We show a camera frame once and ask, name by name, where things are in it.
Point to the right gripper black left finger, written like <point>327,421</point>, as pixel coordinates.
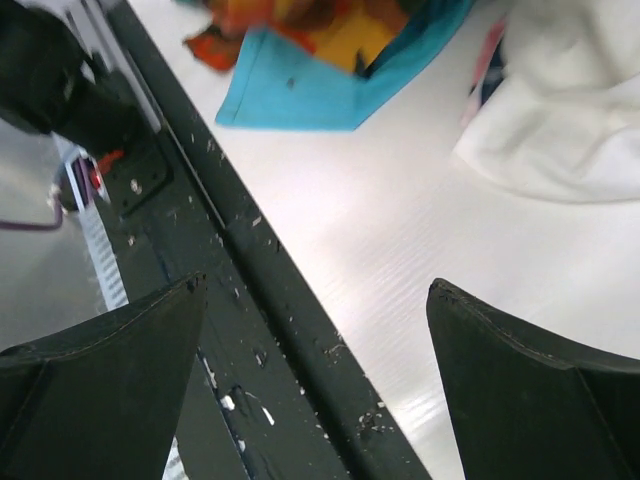
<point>102,399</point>

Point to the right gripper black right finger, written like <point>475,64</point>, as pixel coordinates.
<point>526,403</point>

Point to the light blue cloth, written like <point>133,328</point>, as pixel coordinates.
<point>276,85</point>

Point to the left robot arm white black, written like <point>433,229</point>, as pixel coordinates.
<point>50,85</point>

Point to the white cloth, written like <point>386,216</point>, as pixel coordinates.
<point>563,125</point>

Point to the pink patterned cloth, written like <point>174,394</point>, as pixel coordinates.
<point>488,71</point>

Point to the orange red patterned cloth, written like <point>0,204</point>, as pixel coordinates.
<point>346,34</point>

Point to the black front mounting rail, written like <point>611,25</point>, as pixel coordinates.
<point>286,397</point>

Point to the white slotted cable duct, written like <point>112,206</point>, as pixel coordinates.
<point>76,161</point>

